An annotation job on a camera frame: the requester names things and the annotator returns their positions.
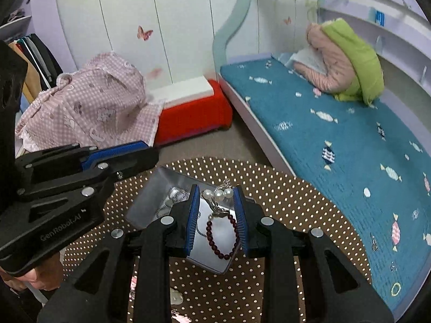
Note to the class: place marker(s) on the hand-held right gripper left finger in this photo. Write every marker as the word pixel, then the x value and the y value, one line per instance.
pixel 192 222

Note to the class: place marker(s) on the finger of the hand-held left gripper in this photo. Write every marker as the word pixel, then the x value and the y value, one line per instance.
pixel 134 165
pixel 111 156

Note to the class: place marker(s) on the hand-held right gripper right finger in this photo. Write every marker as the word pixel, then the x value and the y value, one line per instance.
pixel 241 222

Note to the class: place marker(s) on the silver jewelry tray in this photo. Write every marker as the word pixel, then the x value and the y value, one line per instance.
pixel 219 235

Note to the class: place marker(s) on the person's left hand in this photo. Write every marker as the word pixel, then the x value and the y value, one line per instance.
pixel 37 277

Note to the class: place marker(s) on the pink checked cloth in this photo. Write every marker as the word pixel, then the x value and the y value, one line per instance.
pixel 91 104

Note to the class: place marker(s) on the brown polka dot tablecloth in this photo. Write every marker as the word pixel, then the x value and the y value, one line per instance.
pixel 296 208

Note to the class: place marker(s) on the red storage bench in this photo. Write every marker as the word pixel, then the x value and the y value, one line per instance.
pixel 192 117

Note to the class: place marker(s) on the white foam block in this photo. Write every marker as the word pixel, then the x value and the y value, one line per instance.
pixel 181 91

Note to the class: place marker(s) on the hanging clothes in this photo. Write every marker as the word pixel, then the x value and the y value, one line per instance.
pixel 37 60

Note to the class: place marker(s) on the teal candy print blanket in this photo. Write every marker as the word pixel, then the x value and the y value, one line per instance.
pixel 336 148

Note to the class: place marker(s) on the pink butterfly sticker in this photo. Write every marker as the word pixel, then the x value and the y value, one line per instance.
pixel 144 33

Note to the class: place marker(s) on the pink padded jacket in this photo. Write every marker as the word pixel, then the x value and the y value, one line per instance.
pixel 333 70

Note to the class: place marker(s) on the white folded cloth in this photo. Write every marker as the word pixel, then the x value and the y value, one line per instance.
pixel 311 59

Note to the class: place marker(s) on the green padded jacket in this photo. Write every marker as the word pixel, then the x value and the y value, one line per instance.
pixel 363 64

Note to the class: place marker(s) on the blue label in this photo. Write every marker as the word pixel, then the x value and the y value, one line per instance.
pixel 380 17

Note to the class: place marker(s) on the white bed frame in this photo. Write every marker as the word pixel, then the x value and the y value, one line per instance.
pixel 256 124

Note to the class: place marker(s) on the white wall shelf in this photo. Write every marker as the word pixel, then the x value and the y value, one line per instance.
pixel 397 30

